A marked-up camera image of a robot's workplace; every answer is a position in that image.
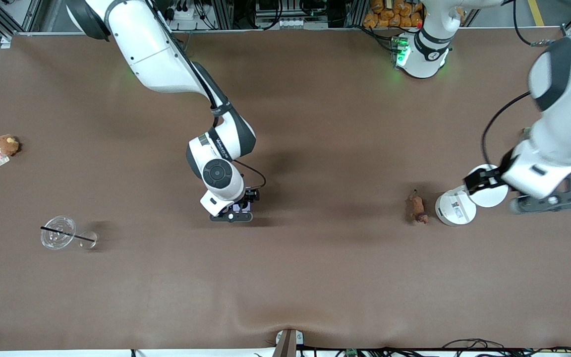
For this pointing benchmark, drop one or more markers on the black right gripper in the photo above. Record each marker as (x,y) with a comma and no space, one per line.
(249,197)

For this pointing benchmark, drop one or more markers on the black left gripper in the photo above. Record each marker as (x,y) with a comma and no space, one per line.
(484,179)

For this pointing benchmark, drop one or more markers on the lilac flip phone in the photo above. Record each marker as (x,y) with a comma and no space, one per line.
(241,207)

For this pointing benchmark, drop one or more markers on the brown lion statue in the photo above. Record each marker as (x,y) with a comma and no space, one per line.
(417,206)

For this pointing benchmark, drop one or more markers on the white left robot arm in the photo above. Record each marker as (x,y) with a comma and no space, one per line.
(563,124)

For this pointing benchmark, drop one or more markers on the white round lid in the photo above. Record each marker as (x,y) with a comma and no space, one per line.
(488,198)

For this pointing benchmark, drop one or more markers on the white cylindrical container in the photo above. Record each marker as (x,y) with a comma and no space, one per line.
(455,209)

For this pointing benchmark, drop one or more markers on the grey totoro plush toy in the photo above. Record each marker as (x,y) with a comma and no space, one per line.
(524,133)

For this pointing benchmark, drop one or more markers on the brown table cloth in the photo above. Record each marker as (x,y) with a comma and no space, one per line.
(285,277)

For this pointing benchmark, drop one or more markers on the bag of orange snacks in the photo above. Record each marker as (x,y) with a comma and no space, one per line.
(394,14)

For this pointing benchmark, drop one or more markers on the black drinking straw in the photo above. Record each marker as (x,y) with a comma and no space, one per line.
(67,235)

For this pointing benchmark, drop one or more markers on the white power strip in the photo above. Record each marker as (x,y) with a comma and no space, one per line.
(184,12)

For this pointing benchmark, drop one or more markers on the clear plastic cup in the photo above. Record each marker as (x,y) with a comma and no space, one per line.
(57,233)

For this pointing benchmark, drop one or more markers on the brown plush toy with tag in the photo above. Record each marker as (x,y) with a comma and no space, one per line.
(7,145)

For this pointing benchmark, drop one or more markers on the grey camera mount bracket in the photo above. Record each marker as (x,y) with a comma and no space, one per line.
(288,343)

